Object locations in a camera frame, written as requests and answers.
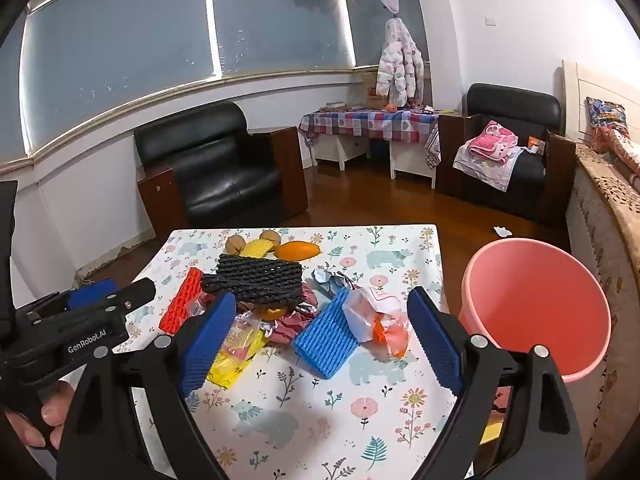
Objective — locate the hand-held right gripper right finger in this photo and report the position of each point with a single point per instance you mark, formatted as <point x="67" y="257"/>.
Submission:
<point x="435" y="340"/>

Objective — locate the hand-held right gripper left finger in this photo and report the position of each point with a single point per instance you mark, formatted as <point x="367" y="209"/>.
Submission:
<point x="210" y="340"/>

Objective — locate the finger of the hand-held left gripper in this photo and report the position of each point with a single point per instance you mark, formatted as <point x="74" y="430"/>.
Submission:
<point x="92" y="292"/>
<point x="132" y="297"/>

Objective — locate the yellow plastic bag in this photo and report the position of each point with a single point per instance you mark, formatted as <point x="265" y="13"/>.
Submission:
<point x="227" y="370"/>

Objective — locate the red foam fruit net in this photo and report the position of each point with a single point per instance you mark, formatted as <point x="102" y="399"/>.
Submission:
<point x="180" y="300"/>

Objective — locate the clear plastic bag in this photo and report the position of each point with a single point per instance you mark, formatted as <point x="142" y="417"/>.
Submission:
<point x="365" y="310"/>

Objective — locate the black foam fruit net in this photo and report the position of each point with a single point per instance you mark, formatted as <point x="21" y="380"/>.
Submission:
<point x="260" y="280"/>

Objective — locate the red paper wrapper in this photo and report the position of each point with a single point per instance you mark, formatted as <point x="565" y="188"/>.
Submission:
<point x="290" y="327"/>

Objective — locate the yellow foam fruit net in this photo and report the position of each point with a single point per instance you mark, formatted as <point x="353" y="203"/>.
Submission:
<point x="257" y="249"/>

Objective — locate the pink plastic bucket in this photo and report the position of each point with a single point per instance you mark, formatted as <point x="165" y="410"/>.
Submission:
<point x="530" y="300"/>

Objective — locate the blue foam fruit net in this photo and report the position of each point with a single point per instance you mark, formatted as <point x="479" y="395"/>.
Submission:
<point x="325" y="340"/>

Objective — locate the silver blue foil wrapper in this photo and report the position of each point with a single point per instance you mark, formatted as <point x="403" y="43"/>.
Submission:
<point x="327" y="282"/>

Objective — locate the person's left hand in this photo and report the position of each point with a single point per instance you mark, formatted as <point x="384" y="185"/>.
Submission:
<point x="57" y="405"/>

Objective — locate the brown walnut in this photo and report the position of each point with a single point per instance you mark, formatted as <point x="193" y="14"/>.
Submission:
<point x="235" y="245"/>
<point x="270" y="237"/>

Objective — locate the yellow floor mat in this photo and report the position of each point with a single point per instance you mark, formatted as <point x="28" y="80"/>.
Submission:
<point x="492" y="430"/>

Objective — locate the floral bear print tablecloth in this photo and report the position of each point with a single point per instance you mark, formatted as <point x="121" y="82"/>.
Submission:
<point x="310" y="410"/>

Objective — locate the white paper scrap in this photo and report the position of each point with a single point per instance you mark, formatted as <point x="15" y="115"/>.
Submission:
<point x="502" y="231"/>

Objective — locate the black leather armchair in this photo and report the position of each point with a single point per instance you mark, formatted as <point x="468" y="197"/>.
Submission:
<point x="220" y="175"/>
<point x="520" y="105"/>

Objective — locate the white printed sheet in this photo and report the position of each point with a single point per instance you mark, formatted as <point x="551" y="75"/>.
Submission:
<point x="480" y="170"/>

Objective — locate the white low table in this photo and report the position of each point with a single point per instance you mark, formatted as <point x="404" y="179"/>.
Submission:
<point x="410" y="165"/>

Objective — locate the pink folded blanket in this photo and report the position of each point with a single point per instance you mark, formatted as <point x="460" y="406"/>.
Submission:
<point x="492" y="140"/>

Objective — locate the small orange white box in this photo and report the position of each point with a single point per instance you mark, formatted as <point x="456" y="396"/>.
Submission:
<point x="536" y="144"/>

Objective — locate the checkered tablecloth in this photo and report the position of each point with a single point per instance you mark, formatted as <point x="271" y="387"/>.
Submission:
<point x="370" y="122"/>

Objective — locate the grey roller blind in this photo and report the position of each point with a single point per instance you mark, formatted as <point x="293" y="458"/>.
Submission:
<point x="115" y="55"/>
<point x="280" y="15"/>
<point x="380" y="35"/>

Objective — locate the stack of books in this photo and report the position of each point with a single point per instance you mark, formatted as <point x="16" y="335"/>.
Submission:
<point x="332" y="106"/>

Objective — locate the cardboard box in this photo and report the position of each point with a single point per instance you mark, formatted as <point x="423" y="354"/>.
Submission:
<point x="370" y="87"/>

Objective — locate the orange dotted quilt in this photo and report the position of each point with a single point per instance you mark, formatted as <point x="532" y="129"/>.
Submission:
<point x="622" y="147"/>

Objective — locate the pink dotted puffer jacket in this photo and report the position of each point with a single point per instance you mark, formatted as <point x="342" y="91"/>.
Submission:
<point x="400" y="65"/>

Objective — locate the cream bed headboard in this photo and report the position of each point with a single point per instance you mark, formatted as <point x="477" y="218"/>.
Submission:
<point x="575" y="95"/>

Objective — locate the colourful printed pillow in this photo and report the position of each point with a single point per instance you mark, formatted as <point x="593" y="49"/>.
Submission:
<point x="606" y="115"/>

